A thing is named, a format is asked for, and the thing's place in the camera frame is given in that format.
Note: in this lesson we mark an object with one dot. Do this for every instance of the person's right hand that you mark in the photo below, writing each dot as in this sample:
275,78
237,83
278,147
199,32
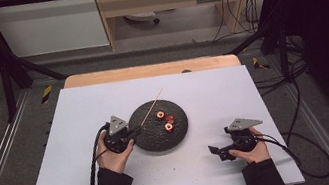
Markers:
260,152

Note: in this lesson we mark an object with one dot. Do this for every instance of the black metal frame strut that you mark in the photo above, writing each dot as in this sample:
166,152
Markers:
12,63
272,32

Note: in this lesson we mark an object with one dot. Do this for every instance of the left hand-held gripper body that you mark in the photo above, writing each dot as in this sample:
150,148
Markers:
118,137

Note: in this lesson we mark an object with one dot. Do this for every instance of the white board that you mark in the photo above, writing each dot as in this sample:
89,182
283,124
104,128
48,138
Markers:
88,112

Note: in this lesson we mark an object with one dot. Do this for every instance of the white cabinet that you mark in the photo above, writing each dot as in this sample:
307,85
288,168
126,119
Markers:
47,27

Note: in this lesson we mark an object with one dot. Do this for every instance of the yellow and black tape strip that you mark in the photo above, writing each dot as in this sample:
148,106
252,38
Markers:
260,63
46,94

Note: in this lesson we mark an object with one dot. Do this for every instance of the wooden table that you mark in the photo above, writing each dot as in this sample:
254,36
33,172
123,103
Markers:
148,70

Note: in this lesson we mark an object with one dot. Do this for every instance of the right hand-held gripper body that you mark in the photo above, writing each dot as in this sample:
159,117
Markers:
244,138

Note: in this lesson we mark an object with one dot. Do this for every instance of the black round plate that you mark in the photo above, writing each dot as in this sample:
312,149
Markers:
156,137

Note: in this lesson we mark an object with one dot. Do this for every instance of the thin wooden skewer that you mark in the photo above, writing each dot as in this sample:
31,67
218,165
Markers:
152,107

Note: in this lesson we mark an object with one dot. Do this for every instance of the white chair base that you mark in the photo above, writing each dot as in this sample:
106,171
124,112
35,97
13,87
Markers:
141,17

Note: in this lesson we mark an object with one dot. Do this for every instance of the person's left hand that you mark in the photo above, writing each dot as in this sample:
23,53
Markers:
113,160

